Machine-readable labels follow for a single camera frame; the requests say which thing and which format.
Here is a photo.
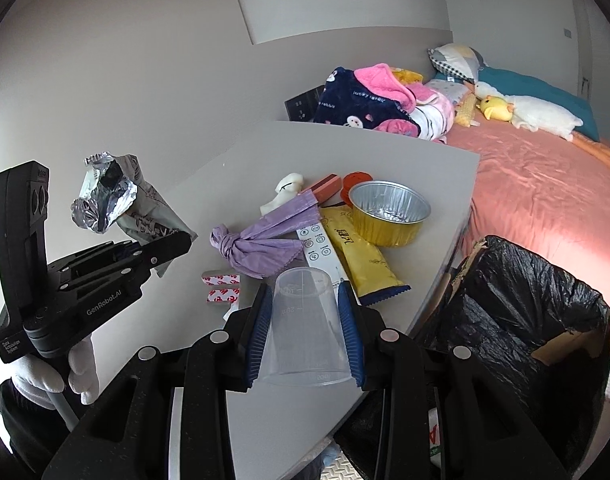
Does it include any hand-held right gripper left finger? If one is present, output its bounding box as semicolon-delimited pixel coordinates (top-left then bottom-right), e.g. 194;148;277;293
41;282;273;480

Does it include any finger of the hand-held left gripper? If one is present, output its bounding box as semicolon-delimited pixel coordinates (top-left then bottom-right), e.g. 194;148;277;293
48;241;140;281
110;231;195;281

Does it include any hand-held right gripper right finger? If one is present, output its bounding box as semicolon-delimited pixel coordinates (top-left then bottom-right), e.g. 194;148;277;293
337;282;570;480

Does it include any clear plastic measuring cup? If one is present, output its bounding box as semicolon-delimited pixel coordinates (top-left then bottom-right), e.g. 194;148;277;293
252;267;356;386

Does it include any red printed adhesive tab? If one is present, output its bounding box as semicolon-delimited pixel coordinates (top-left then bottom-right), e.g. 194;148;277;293
201;271;241;287
205;285;241;306

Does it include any silver foil wrapper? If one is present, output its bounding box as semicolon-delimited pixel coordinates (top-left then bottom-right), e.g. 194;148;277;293
71;152;198;278

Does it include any yellow snack packet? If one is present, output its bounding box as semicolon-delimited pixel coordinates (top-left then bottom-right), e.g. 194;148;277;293
319;205;412;308

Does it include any purple knotted bag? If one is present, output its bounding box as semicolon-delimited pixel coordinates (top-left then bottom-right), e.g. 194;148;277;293
210;194;322;281

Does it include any white strip with round icons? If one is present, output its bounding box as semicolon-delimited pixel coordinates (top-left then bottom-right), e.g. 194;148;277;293
296;220;346;281

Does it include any gold foil bowl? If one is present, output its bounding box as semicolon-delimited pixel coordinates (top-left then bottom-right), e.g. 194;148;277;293
348;180;432;248

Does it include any small white soft toy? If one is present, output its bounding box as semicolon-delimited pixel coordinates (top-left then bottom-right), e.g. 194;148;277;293
259;172;306;217

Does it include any pink brown sanding block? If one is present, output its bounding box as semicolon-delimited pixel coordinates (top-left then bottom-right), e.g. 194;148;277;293
305;173;342;206

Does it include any cardboard bin with black bag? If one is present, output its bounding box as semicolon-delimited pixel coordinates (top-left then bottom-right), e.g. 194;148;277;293
335;234;610;480

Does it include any person's left forearm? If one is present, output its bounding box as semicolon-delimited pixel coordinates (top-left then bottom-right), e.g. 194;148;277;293
0;377;81;471

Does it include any person's left hand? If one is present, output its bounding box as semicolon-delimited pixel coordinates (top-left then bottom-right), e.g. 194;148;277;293
10;336;97;408

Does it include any orange plastic cap piece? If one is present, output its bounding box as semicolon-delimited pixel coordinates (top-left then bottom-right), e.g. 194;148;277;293
341;171;375;201

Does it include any navy pink fleece blanket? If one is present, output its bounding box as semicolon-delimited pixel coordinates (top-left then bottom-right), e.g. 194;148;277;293
312;62;431;138

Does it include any bed with pink sheet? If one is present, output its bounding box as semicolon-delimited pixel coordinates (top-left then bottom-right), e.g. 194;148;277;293
442;110;610;306

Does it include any white pink printed blanket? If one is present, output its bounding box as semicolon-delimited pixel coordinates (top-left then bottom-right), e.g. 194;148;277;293
410;82;456;142

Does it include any yellow dotted cloth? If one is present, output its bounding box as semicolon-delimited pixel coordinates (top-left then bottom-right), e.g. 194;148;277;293
455;91;480;128

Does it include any pale patterned pillow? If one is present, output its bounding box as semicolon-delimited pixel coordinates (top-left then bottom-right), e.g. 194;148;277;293
430;77;473;107

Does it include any yellow duck plush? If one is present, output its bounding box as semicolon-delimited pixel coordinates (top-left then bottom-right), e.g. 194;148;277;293
477;95;514;123

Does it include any white goose plush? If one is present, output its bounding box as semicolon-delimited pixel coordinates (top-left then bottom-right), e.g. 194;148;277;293
472;80;610;173

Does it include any checked patchwork pillow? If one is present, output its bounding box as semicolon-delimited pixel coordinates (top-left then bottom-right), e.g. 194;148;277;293
427;45;486;81

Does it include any teal pillow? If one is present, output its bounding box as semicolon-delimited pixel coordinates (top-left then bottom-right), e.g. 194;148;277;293
477;66;602;142

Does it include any black wall socket panel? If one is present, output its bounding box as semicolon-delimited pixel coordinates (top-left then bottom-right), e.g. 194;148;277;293
284;85;326;123

